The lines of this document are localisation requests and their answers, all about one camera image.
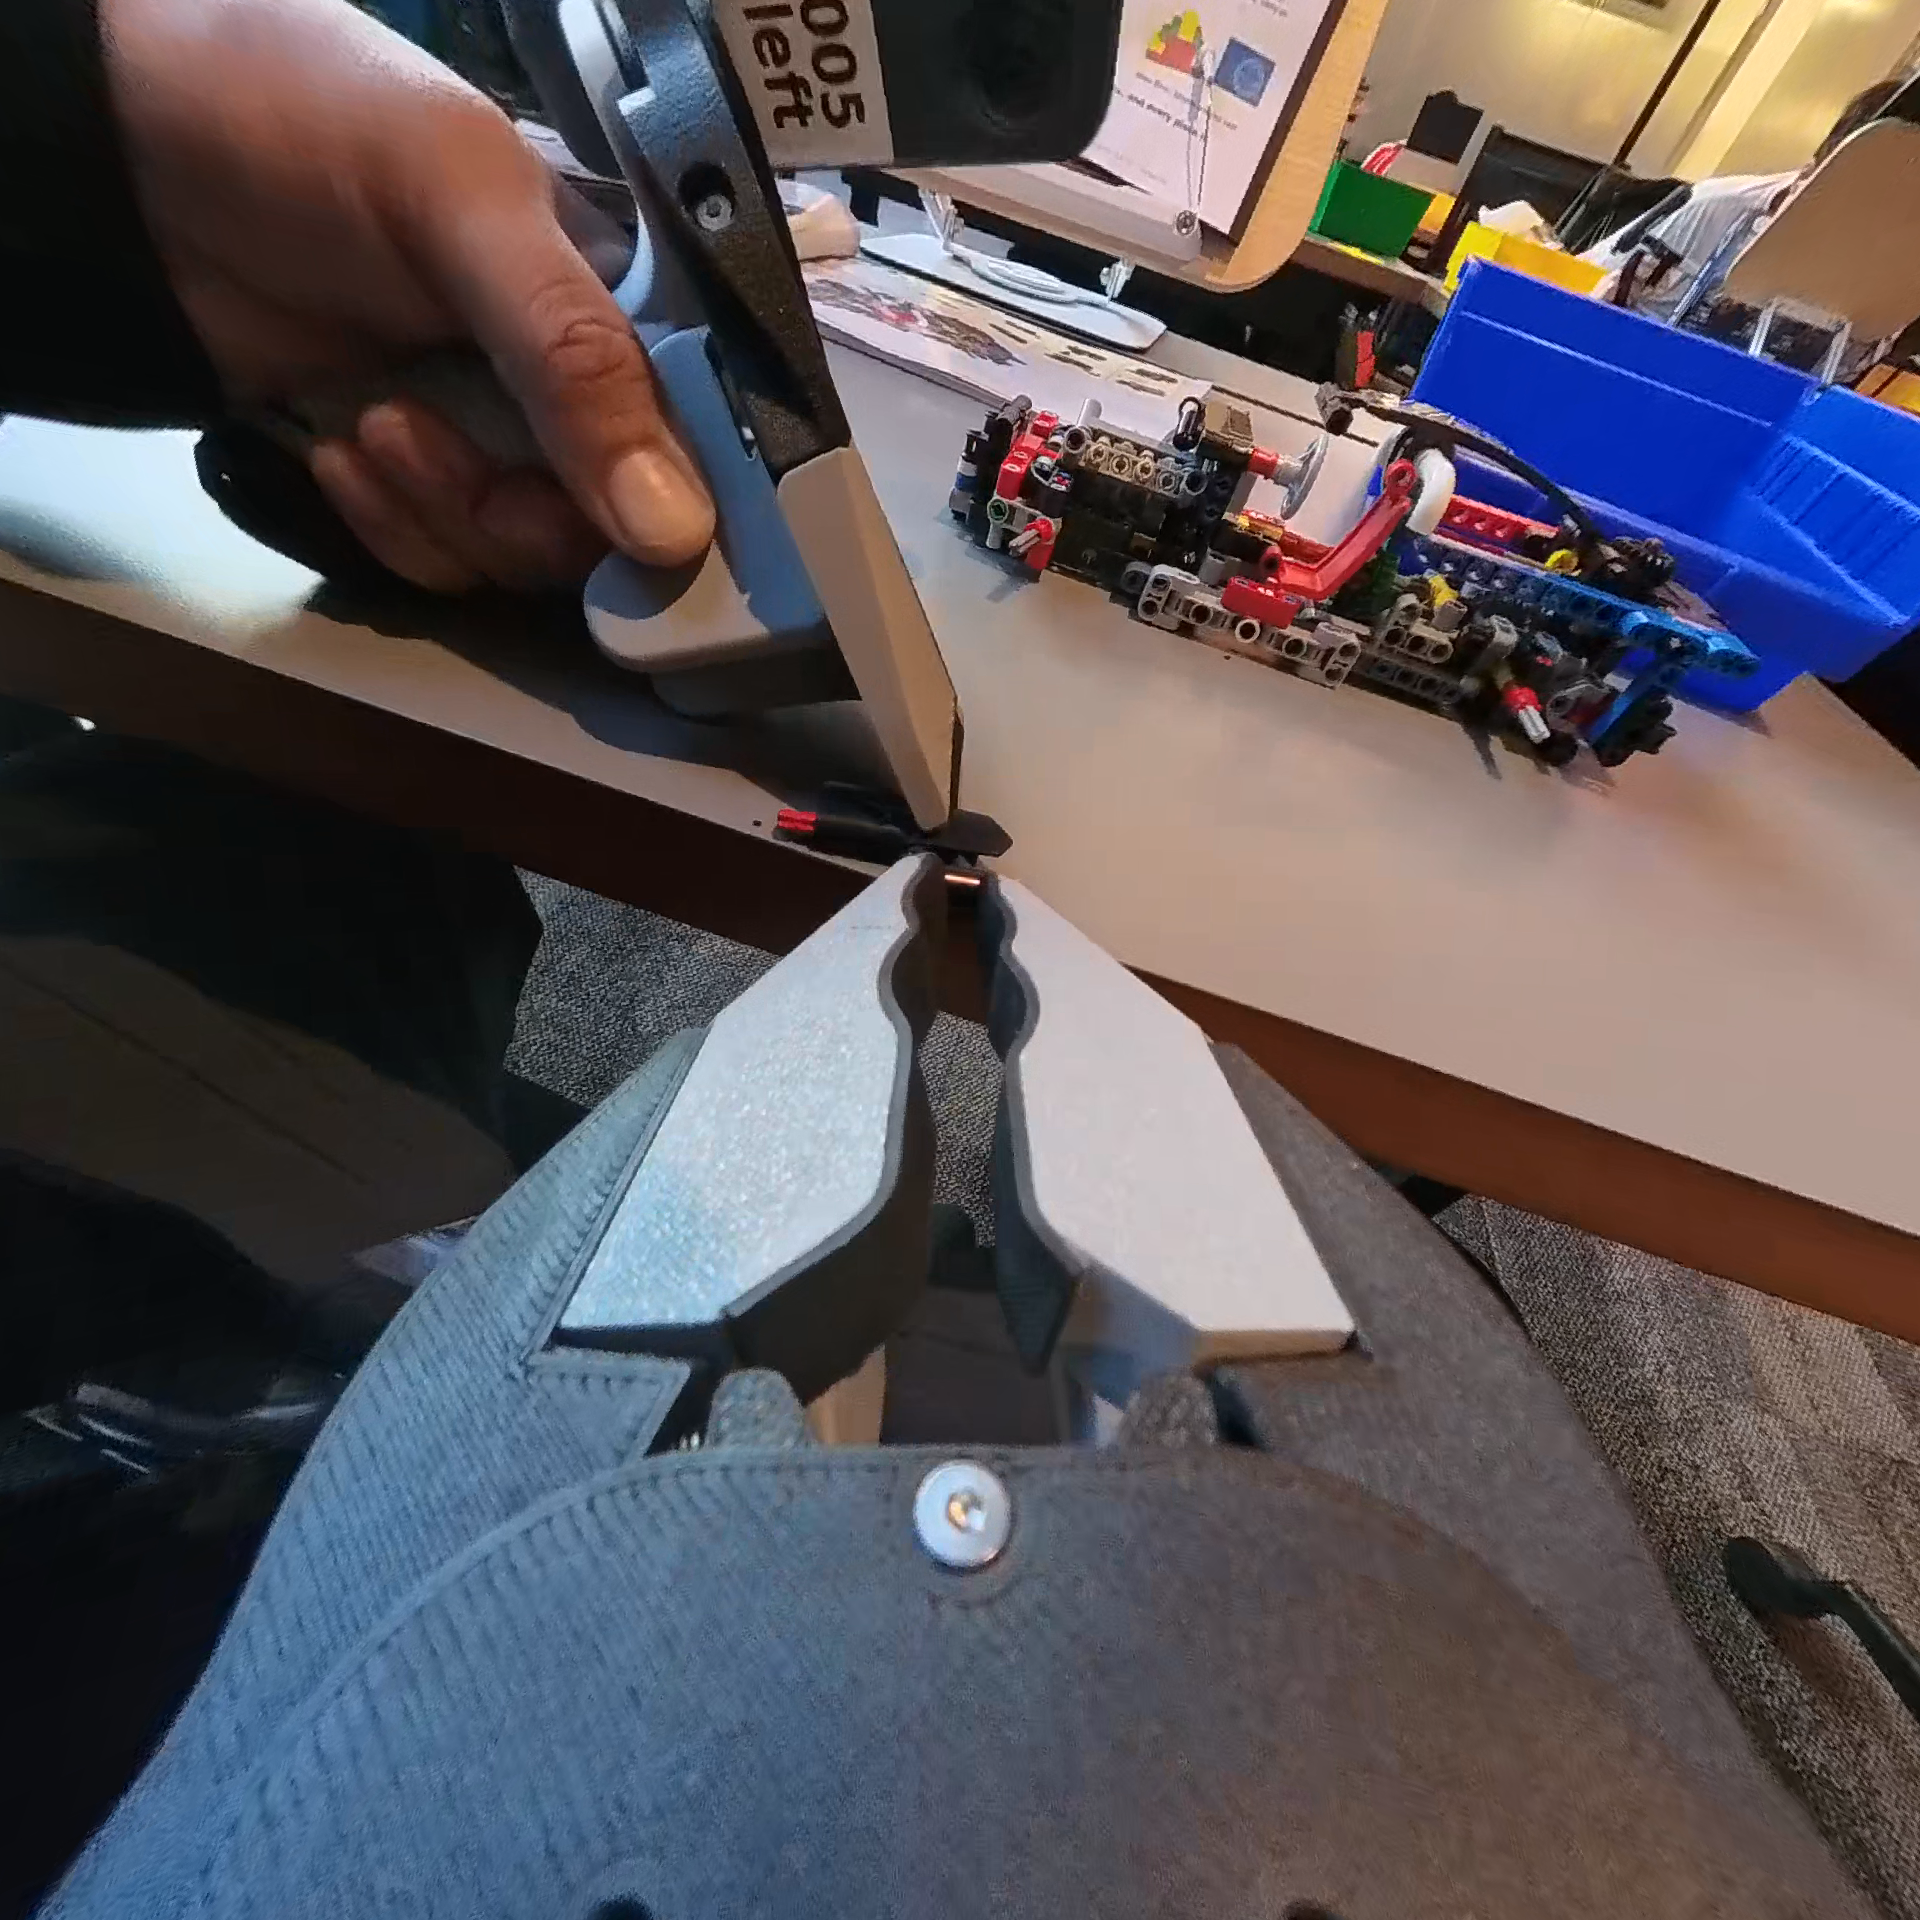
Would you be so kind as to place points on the black brick part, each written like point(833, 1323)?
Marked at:
point(902, 828)

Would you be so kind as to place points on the wooden rounded notice board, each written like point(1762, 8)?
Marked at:
point(1290, 226)

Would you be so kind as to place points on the person's left hand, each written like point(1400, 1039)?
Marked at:
point(346, 226)

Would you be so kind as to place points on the grey desk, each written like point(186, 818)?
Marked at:
point(1348, 932)

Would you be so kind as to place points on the person's left forearm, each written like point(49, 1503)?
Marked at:
point(60, 195)

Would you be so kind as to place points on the person's dark trousers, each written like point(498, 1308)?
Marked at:
point(224, 1036)

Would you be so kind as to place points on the building brick vehicle model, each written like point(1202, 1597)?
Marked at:
point(1201, 525)

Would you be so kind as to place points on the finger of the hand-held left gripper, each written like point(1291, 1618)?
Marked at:
point(884, 630)

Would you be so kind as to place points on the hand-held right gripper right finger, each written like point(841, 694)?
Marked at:
point(1184, 1202)

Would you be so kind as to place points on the small black connector pin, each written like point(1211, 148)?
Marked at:
point(961, 884)

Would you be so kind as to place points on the small green storage bin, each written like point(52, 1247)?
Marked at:
point(1364, 203)

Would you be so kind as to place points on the yellow storage bin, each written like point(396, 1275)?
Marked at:
point(1546, 263)

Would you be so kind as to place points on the white printed poster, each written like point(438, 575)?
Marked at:
point(1201, 107)

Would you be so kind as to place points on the printed instruction booklet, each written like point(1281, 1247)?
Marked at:
point(931, 324)

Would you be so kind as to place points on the blue plastic bin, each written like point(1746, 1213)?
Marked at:
point(1851, 510)
point(1604, 390)

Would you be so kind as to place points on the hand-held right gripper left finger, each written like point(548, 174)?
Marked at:
point(735, 1186)

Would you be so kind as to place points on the black chair base leg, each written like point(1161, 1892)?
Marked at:
point(1822, 1606)

